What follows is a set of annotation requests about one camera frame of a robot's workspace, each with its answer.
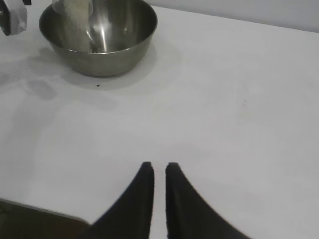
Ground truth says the translucent plastic measuring cup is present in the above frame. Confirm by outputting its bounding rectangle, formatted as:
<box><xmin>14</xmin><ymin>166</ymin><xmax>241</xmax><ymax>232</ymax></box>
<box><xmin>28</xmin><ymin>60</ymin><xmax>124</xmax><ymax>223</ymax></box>
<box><xmin>51</xmin><ymin>0</ymin><xmax>97</xmax><ymax>50</ymax></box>

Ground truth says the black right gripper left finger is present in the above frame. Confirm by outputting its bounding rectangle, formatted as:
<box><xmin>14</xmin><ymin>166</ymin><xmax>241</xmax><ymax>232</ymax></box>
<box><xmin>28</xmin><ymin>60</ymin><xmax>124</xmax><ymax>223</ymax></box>
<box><xmin>82</xmin><ymin>161</ymin><xmax>155</xmax><ymax>239</ymax></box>

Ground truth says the stainless steel mixing bowl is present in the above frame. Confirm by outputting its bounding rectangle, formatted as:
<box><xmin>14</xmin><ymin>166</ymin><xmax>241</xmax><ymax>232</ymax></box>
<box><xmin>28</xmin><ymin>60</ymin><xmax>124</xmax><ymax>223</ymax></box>
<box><xmin>39</xmin><ymin>0</ymin><xmax>158</xmax><ymax>77</ymax></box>

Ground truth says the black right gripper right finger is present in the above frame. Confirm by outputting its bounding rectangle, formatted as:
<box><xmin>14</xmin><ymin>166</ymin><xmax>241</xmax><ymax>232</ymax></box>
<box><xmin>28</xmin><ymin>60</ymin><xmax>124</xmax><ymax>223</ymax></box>
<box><xmin>165</xmin><ymin>162</ymin><xmax>252</xmax><ymax>239</ymax></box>

